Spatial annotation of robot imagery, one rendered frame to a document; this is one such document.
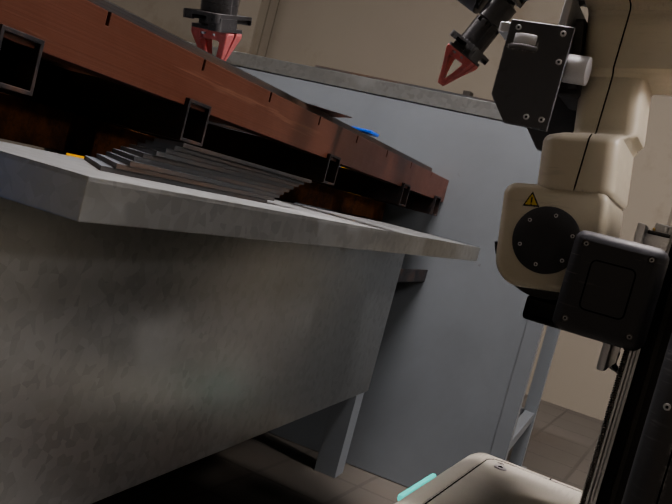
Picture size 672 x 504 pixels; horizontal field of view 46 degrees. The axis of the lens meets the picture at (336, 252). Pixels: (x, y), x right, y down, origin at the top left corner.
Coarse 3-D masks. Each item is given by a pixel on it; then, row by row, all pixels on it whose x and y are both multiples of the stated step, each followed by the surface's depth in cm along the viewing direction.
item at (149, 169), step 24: (144, 144) 81; (168, 144) 74; (120, 168) 65; (144, 168) 67; (168, 168) 71; (192, 168) 75; (216, 168) 78; (240, 168) 83; (264, 168) 87; (216, 192) 79; (240, 192) 84; (264, 192) 89; (288, 192) 95
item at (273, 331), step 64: (0, 256) 67; (64, 256) 75; (128, 256) 84; (192, 256) 96; (256, 256) 111; (320, 256) 133; (384, 256) 165; (0, 320) 69; (64, 320) 77; (128, 320) 87; (192, 320) 100; (256, 320) 117; (320, 320) 141; (384, 320) 177; (0, 384) 71; (64, 384) 80; (128, 384) 90; (192, 384) 104; (256, 384) 123; (320, 384) 149; (0, 448) 74; (64, 448) 83; (128, 448) 94; (192, 448) 109
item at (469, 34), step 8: (480, 16) 159; (472, 24) 160; (480, 24) 158; (456, 32) 158; (464, 32) 161; (472, 32) 159; (480, 32) 159; (488, 32) 158; (496, 32) 161; (456, 40) 161; (464, 40) 157; (472, 40) 159; (480, 40) 159; (488, 40) 159; (472, 48) 157; (480, 48) 160
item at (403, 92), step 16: (240, 64) 235; (256, 64) 233; (272, 64) 232; (288, 64) 230; (320, 80) 226; (336, 80) 224; (352, 80) 222; (368, 80) 221; (400, 96) 217; (416, 96) 215; (432, 96) 214; (448, 96) 212; (464, 112) 210; (480, 112) 209; (496, 112) 207
